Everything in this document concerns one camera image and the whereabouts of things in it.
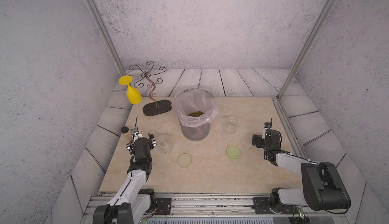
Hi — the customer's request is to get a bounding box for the glass jar with beige lid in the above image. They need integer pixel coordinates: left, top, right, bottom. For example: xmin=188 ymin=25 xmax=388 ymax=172
xmin=157 ymin=134 xmax=173 ymax=154

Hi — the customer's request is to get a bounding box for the green jar lid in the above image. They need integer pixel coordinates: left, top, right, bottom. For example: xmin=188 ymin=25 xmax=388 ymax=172
xmin=227 ymin=146 xmax=241 ymax=160

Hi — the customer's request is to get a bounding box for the glass jar with green lid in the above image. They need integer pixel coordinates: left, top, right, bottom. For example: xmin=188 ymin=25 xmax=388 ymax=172
xmin=223 ymin=116 xmax=239 ymax=135

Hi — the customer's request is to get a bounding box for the grey bin with plastic liner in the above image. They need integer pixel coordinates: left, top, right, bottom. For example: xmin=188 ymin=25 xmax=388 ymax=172
xmin=172 ymin=88 xmax=219 ymax=141

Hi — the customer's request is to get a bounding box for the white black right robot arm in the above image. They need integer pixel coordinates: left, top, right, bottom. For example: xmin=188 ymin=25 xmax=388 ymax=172
xmin=252 ymin=128 xmax=352 ymax=214

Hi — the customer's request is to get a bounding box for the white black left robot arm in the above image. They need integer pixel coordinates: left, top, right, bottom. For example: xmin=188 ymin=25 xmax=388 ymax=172
xmin=92 ymin=133 xmax=157 ymax=224

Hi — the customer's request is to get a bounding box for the pile of green mung beans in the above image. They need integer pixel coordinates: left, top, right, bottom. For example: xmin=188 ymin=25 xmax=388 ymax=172
xmin=189 ymin=111 xmax=204 ymax=118

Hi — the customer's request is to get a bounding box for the small black-capped spice bottle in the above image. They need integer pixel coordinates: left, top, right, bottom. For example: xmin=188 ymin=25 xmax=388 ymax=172
xmin=121 ymin=126 xmax=133 ymax=142

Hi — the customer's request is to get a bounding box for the yellow plastic goblet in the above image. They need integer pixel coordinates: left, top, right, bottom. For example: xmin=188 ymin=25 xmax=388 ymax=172
xmin=119 ymin=76 xmax=142 ymax=104

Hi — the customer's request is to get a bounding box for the dark metal scroll stand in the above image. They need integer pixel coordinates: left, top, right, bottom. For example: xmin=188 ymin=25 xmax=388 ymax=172
xmin=128 ymin=61 xmax=172 ymax=117

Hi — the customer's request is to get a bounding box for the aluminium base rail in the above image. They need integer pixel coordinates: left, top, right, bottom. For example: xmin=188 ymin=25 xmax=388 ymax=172
xmin=81 ymin=178 xmax=347 ymax=224

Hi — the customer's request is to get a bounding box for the left aluminium frame post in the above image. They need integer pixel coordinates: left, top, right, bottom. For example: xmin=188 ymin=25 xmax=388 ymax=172
xmin=85 ymin=0 xmax=126 ymax=76

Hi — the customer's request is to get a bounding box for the aluminium frame post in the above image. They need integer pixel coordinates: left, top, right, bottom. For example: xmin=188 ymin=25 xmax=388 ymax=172
xmin=85 ymin=0 xmax=126 ymax=76
xmin=277 ymin=0 xmax=337 ymax=101

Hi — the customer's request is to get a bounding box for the right aluminium frame post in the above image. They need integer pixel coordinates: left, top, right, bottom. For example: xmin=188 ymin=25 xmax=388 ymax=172
xmin=277 ymin=0 xmax=337 ymax=101

